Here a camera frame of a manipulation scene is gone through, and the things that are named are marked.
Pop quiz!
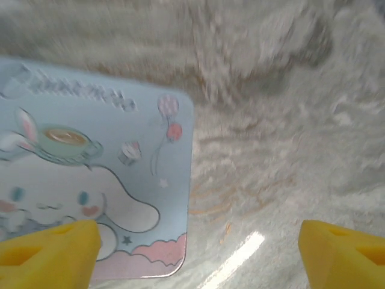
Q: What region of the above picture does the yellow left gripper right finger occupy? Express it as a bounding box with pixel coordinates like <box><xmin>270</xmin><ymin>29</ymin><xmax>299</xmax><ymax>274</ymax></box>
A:
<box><xmin>297</xmin><ymin>219</ymin><xmax>385</xmax><ymax>289</ymax></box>

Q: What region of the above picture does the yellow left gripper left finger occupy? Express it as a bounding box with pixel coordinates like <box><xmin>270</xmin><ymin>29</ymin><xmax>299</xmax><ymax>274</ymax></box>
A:
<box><xmin>0</xmin><ymin>219</ymin><xmax>101</xmax><ymax>289</ymax></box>

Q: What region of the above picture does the light blue pouch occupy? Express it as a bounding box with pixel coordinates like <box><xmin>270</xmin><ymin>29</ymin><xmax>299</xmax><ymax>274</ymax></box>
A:
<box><xmin>0</xmin><ymin>57</ymin><xmax>195</xmax><ymax>281</ymax></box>

